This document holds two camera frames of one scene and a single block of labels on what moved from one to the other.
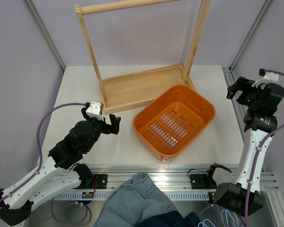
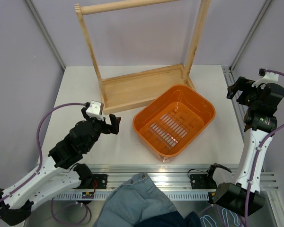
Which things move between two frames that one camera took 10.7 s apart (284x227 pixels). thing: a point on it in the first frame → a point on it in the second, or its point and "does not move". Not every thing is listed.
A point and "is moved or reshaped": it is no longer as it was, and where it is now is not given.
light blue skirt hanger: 225,211 is moved or reshaped
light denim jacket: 139,199 does not move
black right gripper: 244,85 does not move
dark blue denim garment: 171,219 does not move
